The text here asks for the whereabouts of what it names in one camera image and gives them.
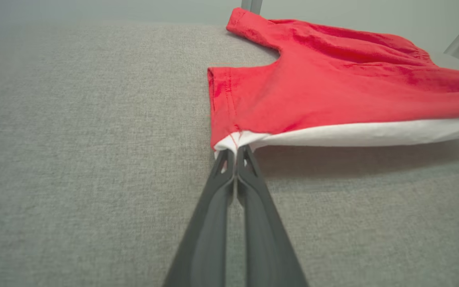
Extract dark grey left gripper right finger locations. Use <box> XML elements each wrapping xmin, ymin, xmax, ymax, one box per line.
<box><xmin>236</xmin><ymin>144</ymin><xmax>308</xmax><ymax>287</ymax></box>

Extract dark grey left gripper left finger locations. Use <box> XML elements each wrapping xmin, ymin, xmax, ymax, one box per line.
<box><xmin>162</xmin><ymin>148</ymin><xmax>236</xmax><ymax>287</ymax></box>

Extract grey metal post with bracket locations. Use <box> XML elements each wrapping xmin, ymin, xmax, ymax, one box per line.
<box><xmin>241</xmin><ymin>0</ymin><xmax>263</xmax><ymax>15</ymax></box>

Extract grey fabric sofa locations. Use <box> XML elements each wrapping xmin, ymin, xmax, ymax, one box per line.
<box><xmin>0</xmin><ymin>20</ymin><xmax>459</xmax><ymax>287</ymax></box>

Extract red shorts with white trim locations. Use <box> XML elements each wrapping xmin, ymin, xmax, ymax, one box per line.
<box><xmin>208</xmin><ymin>7</ymin><xmax>459</xmax><ymax>154</ymax></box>

